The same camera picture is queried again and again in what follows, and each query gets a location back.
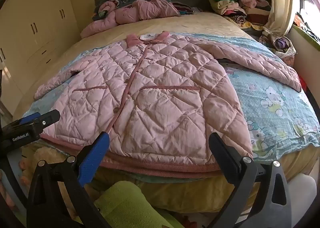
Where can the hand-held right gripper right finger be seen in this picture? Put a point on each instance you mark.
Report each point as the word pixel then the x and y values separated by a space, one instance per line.
pixel 222 155

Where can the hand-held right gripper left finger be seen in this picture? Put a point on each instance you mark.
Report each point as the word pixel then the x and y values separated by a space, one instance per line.
pixel 96 153

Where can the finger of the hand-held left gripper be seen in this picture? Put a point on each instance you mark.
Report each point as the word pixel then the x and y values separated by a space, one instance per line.
pixel 47 118
pixel 30 118

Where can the pink quilted jacket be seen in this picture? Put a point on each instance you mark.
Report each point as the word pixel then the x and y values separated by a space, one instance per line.
pixel 162 93

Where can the bag of clothes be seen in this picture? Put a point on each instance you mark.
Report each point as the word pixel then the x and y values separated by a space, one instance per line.
pixel 281 43

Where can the pile of folded clothes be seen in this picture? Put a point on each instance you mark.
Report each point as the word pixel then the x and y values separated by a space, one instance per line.
pixel 225 4

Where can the beige plush toy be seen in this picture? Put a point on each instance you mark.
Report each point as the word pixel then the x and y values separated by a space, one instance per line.
pixel 50 154

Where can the person's green fleece clothing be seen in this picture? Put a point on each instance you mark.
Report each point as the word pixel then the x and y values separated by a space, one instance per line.
pixel 125 205

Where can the blue cartoon printed blanket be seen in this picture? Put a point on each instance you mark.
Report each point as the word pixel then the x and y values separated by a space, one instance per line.
pixel 270 98

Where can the white plastic object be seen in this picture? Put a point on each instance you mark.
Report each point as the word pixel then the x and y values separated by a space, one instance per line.
pixel 301 188

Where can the cream wardrobe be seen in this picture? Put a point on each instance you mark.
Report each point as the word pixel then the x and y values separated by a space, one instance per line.
pixel 37 18

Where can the red object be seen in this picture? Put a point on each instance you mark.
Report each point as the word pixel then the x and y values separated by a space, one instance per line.
pixel 303 84

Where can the dark printed pillow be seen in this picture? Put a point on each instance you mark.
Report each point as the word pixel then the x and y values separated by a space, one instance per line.
pixel 97 15

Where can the bed with beige sheet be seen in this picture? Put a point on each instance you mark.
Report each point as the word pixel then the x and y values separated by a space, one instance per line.
pixel 175 24

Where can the green patterned cloth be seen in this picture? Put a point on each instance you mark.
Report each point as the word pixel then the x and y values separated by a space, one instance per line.
pixel 310 35

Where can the crumpled pink quilted garment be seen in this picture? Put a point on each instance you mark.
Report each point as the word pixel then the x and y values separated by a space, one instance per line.
pixel 150 9

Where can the striped dark cloth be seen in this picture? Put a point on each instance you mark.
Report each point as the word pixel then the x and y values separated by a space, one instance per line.
pixel 185 8

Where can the cream curtain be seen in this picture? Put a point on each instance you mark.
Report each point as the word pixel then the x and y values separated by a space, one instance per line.
pixel 282 5

